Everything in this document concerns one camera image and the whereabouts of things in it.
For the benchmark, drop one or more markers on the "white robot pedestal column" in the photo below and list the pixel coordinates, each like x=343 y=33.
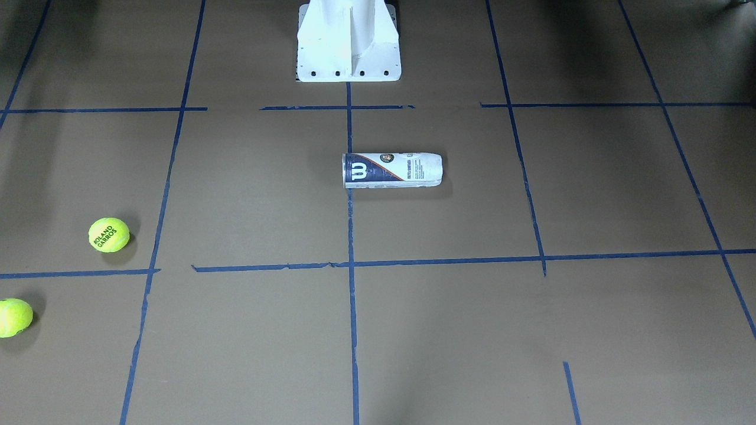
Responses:
x=348 y=41

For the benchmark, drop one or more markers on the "yellow Roland Garros tennis ball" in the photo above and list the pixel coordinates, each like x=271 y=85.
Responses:
x=108 y=235

